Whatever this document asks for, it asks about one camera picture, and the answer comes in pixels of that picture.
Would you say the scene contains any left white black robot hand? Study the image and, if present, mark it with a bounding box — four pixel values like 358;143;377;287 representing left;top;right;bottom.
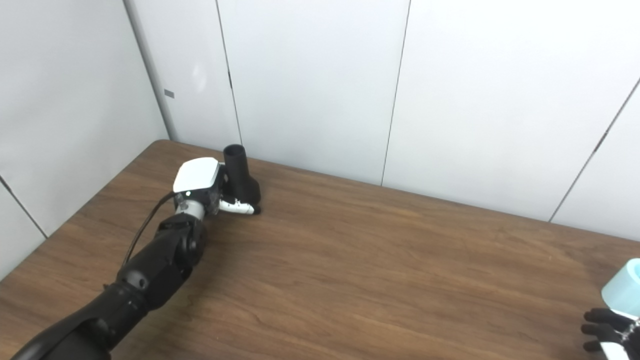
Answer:
173;157;262;217

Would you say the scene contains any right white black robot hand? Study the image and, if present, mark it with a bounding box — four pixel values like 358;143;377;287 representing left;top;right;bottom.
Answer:
581;308;640;360

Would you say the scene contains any light-blue hose piece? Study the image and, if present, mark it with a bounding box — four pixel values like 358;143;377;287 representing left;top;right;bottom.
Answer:
601;258;640;320

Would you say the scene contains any black funnel-shaped nozzle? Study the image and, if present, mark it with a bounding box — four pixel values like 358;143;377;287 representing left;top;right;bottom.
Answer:
223;144;262;211

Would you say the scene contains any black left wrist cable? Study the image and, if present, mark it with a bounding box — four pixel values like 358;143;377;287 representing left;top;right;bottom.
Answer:
122;192;177;267

